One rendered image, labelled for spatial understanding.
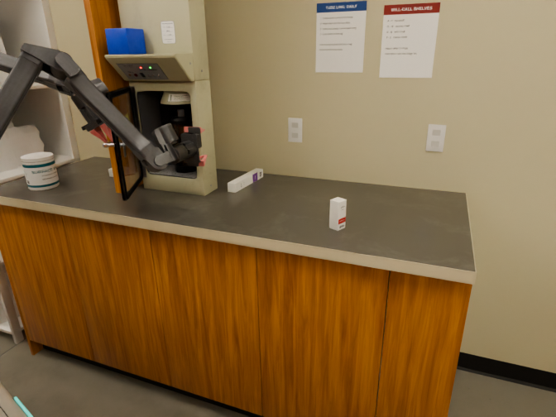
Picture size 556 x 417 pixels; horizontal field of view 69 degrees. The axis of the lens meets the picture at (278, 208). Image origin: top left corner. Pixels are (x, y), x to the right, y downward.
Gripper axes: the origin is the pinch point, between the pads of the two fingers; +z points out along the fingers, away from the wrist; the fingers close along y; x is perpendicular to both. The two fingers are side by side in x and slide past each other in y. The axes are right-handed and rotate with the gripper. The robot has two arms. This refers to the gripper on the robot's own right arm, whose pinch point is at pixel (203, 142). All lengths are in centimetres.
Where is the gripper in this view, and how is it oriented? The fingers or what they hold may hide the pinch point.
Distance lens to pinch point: 153.4
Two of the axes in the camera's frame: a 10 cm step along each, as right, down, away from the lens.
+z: 3.6, -3.5, 8.6
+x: -9.3, -1.1, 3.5
